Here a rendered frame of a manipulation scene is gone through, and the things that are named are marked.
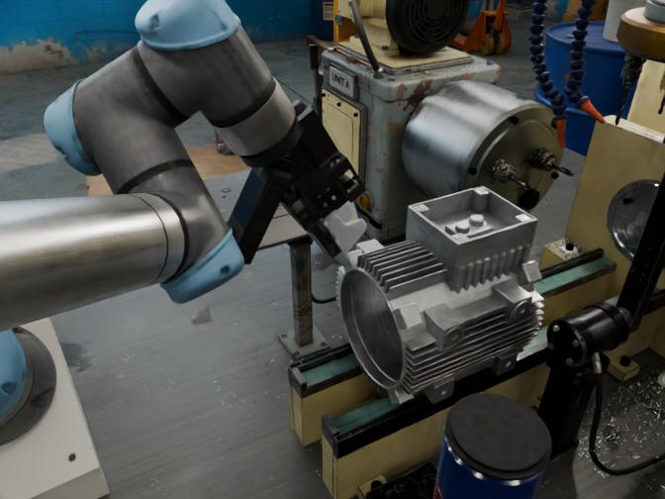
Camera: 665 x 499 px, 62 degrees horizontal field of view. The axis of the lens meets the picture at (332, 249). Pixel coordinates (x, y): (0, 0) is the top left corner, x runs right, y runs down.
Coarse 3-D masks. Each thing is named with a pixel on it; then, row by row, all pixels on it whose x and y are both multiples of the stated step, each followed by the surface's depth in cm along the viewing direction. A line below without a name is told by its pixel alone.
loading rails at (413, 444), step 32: (576, 256) 98; (544, 288) 92; (576, 288) 96; (608, 288) 101; (544, 320) 96; (352, 352) 80; (544, 352) 80; (608, 352) 90; (320, 384) 75; (352, 384) 79; (480, 384) 75; (512, 384) 80; (544, 384) 85; (320, 416) 79; (352, 416) 70; (384, 416) 69; (416, 416) 71; (352, 448) 68; (384, 448) 72; (416, 448) 75; (352, 480) 72; (384, 480) 74
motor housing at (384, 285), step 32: (384, 256) 67; (416, 256) 67; (352, 288) 75; (384, 288) 63; (416, 288) 64; (448, 288) 66; (480, 288) 67; (352, 320) 77; (384, 320) 79; (480, 320) 65; (384, 352) 76; (416, 352) 62; (448, 352) 65; (480, 352) 67; (384, 384) 70; (416, 384) 64
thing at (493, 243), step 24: (480, 192) 72; (408, 216) 70; (432, 216) 72; (456, 216) 73; (480, 216) 69; (504, 216) 71; (528, 216) 67; (408, 240) 71; (432, 240) 66; (456, 240) 63; (480, 240) 63; (504, 240) 65; (528, 240) 68; (456, 264) 63; (480, 264) 65; (504, 264) 68; (456, 288) 65
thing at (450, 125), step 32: (448, 96) 102; (480, 96) 99; (512, 96) 98; (416, 128) 105; (448, 128) 98; (480, 128) 94; (512, 128) 94; (544, 128) 98; (416, 160) 106; (448, 160) 97; (480, 160) 95; (512, 160) 98; (544, 160) 99; (448, 192) 99; (512, 192) 103; (544, 192) 108
